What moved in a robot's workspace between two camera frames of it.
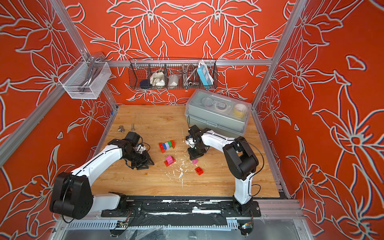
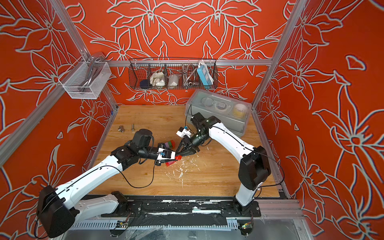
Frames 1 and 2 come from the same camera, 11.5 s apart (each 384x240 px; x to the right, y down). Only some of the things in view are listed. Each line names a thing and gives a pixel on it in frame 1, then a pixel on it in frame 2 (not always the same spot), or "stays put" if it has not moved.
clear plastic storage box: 209,110 stays put
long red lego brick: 166,163 stays put
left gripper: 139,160 to 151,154
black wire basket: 172,73 stays put
